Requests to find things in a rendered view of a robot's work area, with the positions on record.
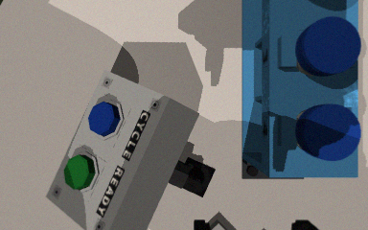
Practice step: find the grey push-button control box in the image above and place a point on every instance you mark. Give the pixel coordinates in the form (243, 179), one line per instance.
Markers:
(124, 153)

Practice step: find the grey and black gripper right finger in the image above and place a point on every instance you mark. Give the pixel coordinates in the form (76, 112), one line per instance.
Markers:
(303, 224)

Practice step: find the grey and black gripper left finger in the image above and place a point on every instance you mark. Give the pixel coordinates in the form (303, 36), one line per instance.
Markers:
(200, 224)

